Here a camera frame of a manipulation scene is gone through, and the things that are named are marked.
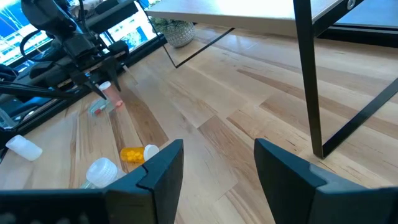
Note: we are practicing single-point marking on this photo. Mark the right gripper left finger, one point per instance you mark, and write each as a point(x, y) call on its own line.
point(155, 186)

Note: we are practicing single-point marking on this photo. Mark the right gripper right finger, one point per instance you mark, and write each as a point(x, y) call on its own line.
point(289, 186)

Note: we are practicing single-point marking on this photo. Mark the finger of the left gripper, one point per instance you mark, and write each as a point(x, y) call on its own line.
point(112, 73)
point(85, 83)

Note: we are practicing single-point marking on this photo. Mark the pink medicine bottle white cap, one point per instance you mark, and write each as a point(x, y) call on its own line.
point(112, 95)

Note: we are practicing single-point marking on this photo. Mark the orange medicine bottle white cap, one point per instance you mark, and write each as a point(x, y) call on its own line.
point(132, 154)

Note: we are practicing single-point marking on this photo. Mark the clear medicine bottle white cap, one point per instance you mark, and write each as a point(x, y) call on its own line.
point(102, 172)

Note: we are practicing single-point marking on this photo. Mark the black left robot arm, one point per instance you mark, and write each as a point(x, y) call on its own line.
point(46, 15)

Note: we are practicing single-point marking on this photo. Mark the wooden shelf with black legs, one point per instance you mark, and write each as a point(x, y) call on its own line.
point(309, 77)

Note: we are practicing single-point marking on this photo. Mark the green plant in white pot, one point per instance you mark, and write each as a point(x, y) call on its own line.
point(178, 35)

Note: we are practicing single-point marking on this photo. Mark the large window with black frame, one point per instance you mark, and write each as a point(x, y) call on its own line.
point(133, 31)

